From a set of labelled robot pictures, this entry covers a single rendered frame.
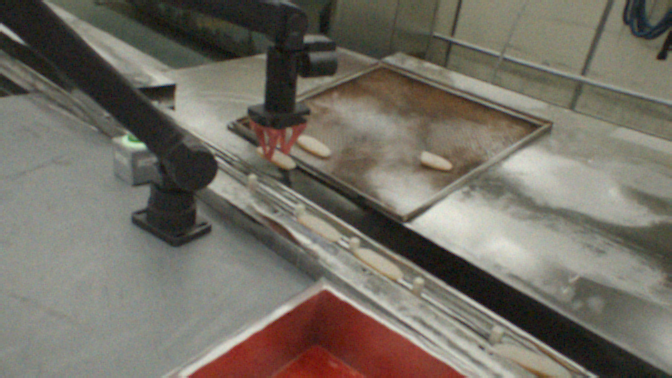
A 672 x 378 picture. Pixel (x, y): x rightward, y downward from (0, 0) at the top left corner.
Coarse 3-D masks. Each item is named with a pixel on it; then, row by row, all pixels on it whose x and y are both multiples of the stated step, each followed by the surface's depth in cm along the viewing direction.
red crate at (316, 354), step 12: (312, 348) 89; (300, 360) 86; (312, 360) 87; (324, 360) 87; (336, 360) 87; (276, 372) 84; (288, 372) 84; (300, 372) 85; (312, 372) 85; (324, 372) 85; (336, 372) 85; (348, 372) 86
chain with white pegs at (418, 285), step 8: (248, 176) 124; (256, 176) 124; (248, 184) 124; (256, 184) 124; (296, 208) 115; (304, 208) 115; (296, 216) 116; (352, 240) 107; (352, 248) 107; (416, 280) 99; (424, 280) 99; (408, 288) 102; (416, 288) 99; (432, 304) 99; (496, 328) 91; (496, 336) 91
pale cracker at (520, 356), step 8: (496, 344) 90; (504, 344) 90; (504, 352) 89; (512, 352) 88; (520, 352) 89; (528, 352) 89; (512, 360) 88; (520, 360) 88; (528, 360) 88; (536, 360) 88; (544, 360) 88; (528, 368) 87; (536, 368) 87; (544, 368) 87; (552, 368) 87; (560, 368) 88; (544, 376) 86; (552, 376) 86; (560, 376) 86; (568, 376) 87
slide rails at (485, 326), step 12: (216, 156) 134; (228, 168) 130; (240, 168) 130; (276, 192) 123; (288, 204) 119; (336, 228) 114; (348, 240) 111; (348, 252) 107; (396, 264) 106; (408, 276) 103; (432, 288) 101; (444, 300) 99; (456, 312) 97; (468, 312) 97; (480, 324) 95; (492, 324) 95; (480, 336) 92; (504, 336) 93; (528, 348) 91
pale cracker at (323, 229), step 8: (304, 216) 115; (312, 216) 114; (304, 224) 113; (312, 224) 112; (320, 224) 112; (320, 232) 110; (328, 232) 110; (336, 232) 111; (328, 240) 110; (336, 240) 110
